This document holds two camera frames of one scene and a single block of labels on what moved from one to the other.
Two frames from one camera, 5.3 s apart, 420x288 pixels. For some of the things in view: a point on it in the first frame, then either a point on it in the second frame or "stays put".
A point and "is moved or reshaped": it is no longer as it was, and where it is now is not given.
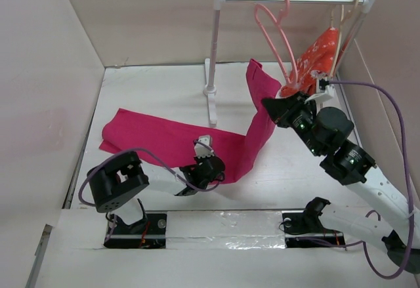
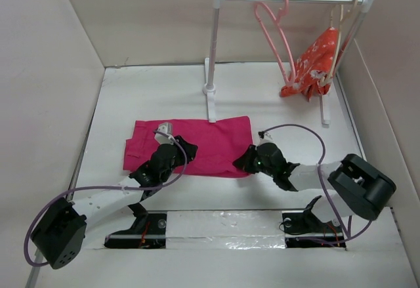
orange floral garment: (317, 61) stays put
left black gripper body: (199, 161) -> (179, 159)
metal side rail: (39, 255) stays put
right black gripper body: (297, 115) -> (253, 164)
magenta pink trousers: (172, 144) is moved or reshaped
